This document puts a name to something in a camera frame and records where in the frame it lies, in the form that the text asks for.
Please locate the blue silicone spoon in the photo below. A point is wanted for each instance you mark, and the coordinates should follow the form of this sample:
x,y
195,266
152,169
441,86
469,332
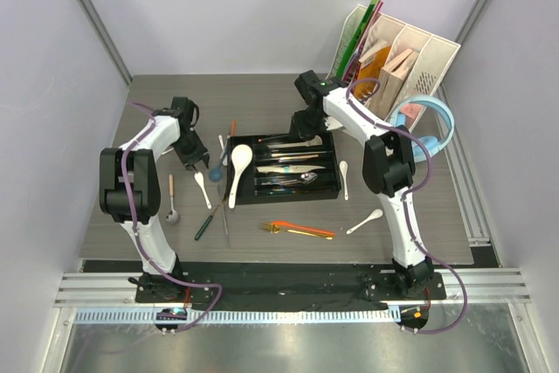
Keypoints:
x,y
216,174

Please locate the steel spoon in tray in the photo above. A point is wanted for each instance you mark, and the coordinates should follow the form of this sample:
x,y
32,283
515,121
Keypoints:
x,y
304,178

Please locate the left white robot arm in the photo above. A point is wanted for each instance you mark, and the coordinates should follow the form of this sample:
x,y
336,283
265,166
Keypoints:
x,y
130,191

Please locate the white file organizer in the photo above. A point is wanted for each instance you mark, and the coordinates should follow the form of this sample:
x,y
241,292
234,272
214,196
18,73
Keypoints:
x,y
389,59

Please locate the small white ceramic spoon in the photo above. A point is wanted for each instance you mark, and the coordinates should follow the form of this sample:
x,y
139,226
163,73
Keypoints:
x,y
199,179

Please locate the beige sheathed knife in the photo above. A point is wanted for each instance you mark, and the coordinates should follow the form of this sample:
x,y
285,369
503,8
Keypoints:
x,y
288,169

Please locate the tan book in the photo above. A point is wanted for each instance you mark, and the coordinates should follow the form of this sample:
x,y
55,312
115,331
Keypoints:
x,y
392,76

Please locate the gold fork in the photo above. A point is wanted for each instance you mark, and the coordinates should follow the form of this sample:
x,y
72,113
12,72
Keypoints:
x,y
269,228

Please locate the green folder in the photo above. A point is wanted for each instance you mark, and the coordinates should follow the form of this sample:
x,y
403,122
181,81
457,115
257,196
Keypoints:
x,y
355,32

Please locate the green handled fork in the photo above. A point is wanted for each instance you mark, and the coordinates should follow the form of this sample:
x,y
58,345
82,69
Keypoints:
x,y
205,224

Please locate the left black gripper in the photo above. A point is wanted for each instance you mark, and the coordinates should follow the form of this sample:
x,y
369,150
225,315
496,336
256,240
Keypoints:
x,y
189,161

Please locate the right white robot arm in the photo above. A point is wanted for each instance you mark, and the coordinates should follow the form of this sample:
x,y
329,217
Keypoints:
x,y
388,169

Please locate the chopsticks in tray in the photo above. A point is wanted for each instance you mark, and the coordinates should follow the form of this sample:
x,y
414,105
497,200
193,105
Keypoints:
x,y
298,156

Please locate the orange plastic utensil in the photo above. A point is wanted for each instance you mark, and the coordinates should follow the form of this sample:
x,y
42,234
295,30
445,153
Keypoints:
x,y
301,227

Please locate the large white rice spoon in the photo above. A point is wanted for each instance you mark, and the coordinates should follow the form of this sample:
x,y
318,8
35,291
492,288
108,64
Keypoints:
x,y
241,157

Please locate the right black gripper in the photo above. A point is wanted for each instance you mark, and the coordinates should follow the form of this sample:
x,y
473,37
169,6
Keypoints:
x,y
299,129

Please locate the beige wooden spoon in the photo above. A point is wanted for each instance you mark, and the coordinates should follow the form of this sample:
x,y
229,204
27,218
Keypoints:
x,y
316,141

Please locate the gold knife green handle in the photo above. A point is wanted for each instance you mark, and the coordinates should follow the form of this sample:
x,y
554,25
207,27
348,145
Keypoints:
x,y
284,192

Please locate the black measuring scoop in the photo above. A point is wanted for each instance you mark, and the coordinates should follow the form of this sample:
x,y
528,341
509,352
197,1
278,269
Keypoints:
x,y
274,139

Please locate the black utensil tray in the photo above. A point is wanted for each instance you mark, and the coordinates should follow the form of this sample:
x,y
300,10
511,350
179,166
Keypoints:
x,y
251,180

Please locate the white spoon behind tray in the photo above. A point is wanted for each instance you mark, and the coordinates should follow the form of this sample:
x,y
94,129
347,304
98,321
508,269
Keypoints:
x,y
222,146

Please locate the orange book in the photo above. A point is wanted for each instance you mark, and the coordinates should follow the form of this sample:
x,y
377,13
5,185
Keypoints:
x,y
370,69

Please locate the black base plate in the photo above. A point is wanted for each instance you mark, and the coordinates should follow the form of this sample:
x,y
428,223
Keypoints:
x,y
261,286

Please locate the steel chopstick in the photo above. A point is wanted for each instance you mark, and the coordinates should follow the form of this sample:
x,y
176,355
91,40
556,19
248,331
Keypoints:
x,y
222,192

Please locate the steel spoon wooden handle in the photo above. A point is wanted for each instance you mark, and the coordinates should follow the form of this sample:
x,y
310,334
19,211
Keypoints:
x,y
173,215

